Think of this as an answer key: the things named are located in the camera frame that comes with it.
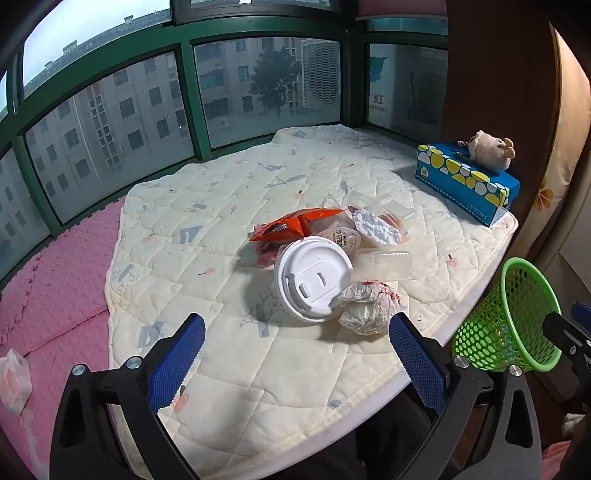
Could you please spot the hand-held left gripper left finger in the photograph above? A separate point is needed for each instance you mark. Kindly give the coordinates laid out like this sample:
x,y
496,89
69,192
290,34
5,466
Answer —
x,y
178,362

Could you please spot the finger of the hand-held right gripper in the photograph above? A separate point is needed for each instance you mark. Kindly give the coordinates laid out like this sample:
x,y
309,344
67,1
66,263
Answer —
x,y
568,334
582,314

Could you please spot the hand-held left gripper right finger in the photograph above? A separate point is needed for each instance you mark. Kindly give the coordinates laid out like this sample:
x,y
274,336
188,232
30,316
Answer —
x,y
415,364

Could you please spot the foil wrapper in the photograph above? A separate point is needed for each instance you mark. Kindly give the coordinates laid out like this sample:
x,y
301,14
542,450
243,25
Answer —
x,y
367,314

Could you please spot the green plastic mesh basket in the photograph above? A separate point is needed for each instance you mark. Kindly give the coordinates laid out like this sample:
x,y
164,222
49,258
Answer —
x,y
489,332

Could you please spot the clear rectangular plastic tray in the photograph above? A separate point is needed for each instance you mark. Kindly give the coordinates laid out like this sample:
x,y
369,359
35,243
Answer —
x,y
383,265

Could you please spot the white lidded paper cup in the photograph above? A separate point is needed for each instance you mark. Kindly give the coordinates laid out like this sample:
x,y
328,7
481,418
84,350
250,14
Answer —
x,y
314,277

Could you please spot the white styrofoam piece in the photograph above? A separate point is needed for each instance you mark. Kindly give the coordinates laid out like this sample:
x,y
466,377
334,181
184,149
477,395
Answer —
x,y
376,226

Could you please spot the clear jelly cup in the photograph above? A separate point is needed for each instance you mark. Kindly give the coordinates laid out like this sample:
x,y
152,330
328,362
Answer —
x,y
341,237

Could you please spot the red snack packet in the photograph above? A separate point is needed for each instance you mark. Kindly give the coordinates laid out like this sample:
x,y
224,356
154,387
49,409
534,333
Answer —
x,y
295,224

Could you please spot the pink foam mat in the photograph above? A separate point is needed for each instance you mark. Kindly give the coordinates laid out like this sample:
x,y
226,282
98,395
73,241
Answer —
x,y
55,277

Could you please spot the cream printed quilt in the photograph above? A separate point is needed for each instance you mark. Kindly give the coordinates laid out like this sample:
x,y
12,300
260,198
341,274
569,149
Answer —
x,y
207,207

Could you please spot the beige floral cushion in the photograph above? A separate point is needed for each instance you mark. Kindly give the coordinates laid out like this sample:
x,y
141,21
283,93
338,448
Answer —
x,y
568,138

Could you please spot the blue patterned tissue box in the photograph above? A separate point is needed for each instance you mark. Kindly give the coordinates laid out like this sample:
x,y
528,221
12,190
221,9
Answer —
x,y
461,184

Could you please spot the beige plush toy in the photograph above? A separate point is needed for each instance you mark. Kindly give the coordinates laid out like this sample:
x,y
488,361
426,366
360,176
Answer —
x,y
489,150

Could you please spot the brown wooden panel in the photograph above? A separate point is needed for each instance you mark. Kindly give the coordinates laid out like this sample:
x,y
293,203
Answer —
x,y
498,69

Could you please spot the white printed box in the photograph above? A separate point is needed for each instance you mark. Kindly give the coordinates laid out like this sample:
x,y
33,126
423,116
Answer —
x,y
406,87

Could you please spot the white louvred outdoor unit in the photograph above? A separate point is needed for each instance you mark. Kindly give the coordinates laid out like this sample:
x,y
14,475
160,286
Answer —
x,y
321,74

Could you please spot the green window frame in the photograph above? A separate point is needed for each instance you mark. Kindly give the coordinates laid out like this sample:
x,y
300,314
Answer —
x,y
194,101

